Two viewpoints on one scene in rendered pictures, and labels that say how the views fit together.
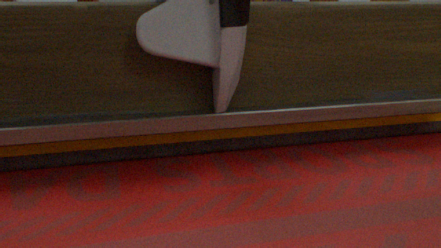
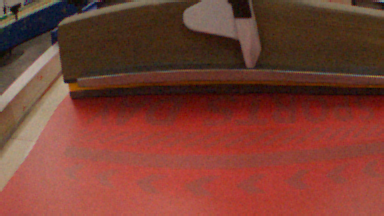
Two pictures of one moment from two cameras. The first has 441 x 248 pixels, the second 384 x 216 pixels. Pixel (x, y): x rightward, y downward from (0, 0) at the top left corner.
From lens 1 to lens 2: 0.18 m
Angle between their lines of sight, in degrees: 31
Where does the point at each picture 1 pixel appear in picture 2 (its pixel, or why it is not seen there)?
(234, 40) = (245, 26)
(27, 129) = (124, 75)
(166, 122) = (210, 73)
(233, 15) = (241, 12)
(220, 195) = (234, 132)
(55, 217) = (131, 133)
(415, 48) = (371, 41)
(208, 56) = (231, 32)
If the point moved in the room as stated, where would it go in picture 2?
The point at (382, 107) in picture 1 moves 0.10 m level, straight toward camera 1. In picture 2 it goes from (353, 77) to (305, 121)
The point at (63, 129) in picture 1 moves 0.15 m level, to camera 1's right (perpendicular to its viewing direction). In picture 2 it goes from (143, 75) to (308, 94)
